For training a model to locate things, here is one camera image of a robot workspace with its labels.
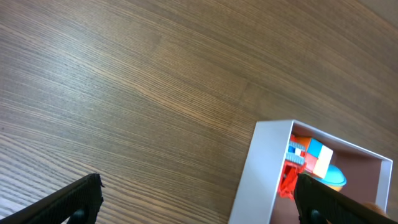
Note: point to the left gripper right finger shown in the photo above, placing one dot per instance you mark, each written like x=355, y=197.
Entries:
x=318, y=203

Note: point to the orange duck toy blue hat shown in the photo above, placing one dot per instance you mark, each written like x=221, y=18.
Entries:
x=334, y=178

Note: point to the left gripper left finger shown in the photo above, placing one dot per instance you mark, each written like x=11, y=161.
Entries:
x=78, y=202

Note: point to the multicolour puzzle cube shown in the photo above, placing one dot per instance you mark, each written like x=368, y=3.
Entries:
x=317, y=156

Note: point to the red toy truck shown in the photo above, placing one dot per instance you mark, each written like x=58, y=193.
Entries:
x=294, y=164

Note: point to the white box with pink interior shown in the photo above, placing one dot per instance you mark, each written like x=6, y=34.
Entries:
x=368, y=174

